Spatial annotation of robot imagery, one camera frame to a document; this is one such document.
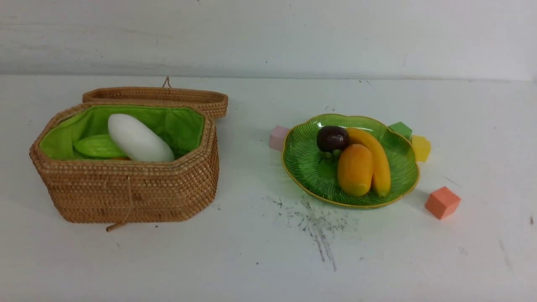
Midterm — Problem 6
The dark purple mangosteen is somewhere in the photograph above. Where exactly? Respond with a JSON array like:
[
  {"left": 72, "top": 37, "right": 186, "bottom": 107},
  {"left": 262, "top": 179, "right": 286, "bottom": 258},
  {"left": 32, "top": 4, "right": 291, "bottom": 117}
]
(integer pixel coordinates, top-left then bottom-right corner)
[{"left": 316, "top": 125, "right": 350, "bottom": 159}]

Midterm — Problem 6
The orange yellow mango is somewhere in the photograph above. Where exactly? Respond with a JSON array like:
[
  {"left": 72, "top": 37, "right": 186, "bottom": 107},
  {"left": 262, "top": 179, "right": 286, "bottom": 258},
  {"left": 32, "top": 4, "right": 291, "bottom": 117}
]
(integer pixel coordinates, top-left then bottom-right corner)
[{"left": 337, "top": 144, "right": 373, "bottom": 197}]

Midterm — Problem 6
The yellow banana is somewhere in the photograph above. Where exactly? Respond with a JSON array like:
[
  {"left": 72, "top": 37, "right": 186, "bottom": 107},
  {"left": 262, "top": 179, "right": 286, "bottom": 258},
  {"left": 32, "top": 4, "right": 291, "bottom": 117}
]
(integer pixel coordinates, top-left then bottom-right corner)
[{"left": 347, "top": 128, "right": 391, "bottom": 198}]

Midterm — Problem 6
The white radish with leaves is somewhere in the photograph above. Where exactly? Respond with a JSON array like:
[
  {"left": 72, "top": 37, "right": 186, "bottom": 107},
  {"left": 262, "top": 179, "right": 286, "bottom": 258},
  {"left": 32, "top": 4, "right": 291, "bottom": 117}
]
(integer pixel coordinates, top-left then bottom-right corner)
[{"left": 107, "top": 114, "right": 175, "bottom": 162}]

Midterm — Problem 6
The green bitter gourd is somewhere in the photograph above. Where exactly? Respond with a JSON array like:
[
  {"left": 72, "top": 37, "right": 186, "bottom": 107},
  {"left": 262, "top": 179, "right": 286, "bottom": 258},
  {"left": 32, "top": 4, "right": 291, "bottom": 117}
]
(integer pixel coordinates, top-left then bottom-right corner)
[{"left": 73, "top": 134, "right": 127, "bottom": 159}]

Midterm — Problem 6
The pink cube block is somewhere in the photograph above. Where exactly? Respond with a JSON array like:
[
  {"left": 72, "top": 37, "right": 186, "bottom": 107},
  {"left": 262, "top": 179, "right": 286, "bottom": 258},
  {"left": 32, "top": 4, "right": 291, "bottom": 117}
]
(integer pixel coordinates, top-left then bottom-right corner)
[{"left": 269, "top": 125, "right": 290, "bottom": 152}]

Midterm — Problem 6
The green leaf glass plate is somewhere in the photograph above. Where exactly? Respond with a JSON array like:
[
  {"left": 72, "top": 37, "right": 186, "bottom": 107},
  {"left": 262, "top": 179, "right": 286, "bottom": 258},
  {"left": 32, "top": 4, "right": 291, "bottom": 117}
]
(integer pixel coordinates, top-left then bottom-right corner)
[{"left": 281, "top": 114, "right": 420, "bottom": 209}]

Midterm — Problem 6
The green cube block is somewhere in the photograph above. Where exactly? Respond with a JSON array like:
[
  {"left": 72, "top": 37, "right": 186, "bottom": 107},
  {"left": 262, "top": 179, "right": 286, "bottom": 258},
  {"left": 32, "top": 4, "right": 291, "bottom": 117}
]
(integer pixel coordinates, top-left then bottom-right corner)
[{"left": 388, "top": 122, "right": 413, "bottom": 141}]

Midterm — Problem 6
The yellow cube block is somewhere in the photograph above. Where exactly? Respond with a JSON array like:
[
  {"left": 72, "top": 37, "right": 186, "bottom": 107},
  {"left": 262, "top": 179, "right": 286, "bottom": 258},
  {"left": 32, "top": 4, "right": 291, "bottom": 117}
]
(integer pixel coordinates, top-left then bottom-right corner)
[{"left": 411, "top": 135, "right": 431, "bottom": 162}]

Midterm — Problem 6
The orange cube block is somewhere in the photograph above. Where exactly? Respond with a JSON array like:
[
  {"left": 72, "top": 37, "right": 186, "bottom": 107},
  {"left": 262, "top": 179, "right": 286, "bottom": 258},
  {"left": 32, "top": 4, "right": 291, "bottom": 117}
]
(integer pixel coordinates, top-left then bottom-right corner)
[{"left": 425, "top": 187, "right": 461, "bottom": 220}]

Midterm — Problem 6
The woven rattan basket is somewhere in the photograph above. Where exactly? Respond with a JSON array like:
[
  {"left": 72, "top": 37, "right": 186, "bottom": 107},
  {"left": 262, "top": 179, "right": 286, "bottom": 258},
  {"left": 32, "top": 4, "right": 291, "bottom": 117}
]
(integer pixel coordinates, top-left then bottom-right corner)
[{"left": 29, "top": 102, "right": 220, "bottom": 231}]

